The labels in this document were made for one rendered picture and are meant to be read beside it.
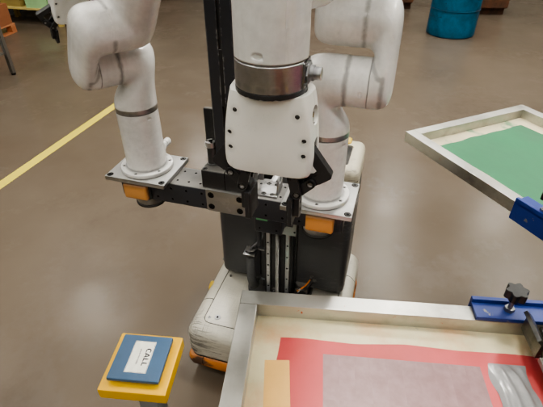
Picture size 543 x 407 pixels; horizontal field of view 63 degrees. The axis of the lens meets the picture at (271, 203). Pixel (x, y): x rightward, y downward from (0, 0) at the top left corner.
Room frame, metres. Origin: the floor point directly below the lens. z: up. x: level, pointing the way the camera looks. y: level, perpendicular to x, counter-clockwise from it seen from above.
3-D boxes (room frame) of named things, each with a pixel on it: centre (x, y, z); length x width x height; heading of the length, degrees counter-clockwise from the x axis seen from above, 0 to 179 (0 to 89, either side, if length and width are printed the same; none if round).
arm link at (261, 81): (0.44, -0.01, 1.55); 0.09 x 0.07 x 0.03; 74
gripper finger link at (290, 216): (0.43, -0.04, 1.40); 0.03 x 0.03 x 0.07; 74
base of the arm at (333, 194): (0.84, -0.12, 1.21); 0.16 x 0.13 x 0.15; 164
